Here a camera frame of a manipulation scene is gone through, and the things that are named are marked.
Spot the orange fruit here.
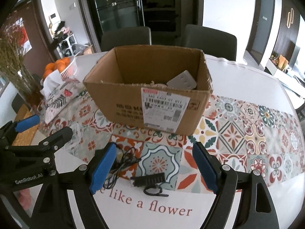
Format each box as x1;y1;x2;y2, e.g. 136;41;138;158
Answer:
62;57;70;66
44;63;56;71
54;60;66;73

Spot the white shoe shelf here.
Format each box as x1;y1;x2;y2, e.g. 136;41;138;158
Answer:
52;21;78;57

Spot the right dark dining chair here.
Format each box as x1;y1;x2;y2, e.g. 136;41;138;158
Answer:
181;24;237;61

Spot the dark dining chair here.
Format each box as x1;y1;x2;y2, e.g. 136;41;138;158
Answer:
100;26;152;52
181;24;237;61

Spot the brown cardboard box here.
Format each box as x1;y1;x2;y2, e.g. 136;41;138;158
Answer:
83;45;213;135

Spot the white rectangular device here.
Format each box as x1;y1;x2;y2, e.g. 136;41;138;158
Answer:
166;70;197;90

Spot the black glass cabinet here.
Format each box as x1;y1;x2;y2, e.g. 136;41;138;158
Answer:
79;0;204;52

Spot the white fruit basket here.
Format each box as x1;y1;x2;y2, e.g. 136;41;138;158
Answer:
42;56;78;81

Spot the yellow woven placemat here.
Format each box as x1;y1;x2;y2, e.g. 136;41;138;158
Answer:
12;104;40;146

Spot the black tangled cable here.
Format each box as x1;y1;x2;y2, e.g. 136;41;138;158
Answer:
103;143;144;190

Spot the floral tissue box cover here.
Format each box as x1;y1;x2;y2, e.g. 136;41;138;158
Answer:
40;70;85;124

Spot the dried flower bouquet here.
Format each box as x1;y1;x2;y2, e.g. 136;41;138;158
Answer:
1;25;43;109

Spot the black comb clip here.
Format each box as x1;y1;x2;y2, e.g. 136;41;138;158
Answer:
131;172;169;197

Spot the white tv console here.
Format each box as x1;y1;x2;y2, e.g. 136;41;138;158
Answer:
266;59;304;97

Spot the person left hand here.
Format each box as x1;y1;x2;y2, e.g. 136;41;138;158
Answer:
18;189;31;210

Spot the patterned tile table runner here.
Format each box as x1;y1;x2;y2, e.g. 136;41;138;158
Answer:
39;90;304;193

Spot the left dark dining chair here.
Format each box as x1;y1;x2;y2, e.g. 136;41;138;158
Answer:
100;26;152;52

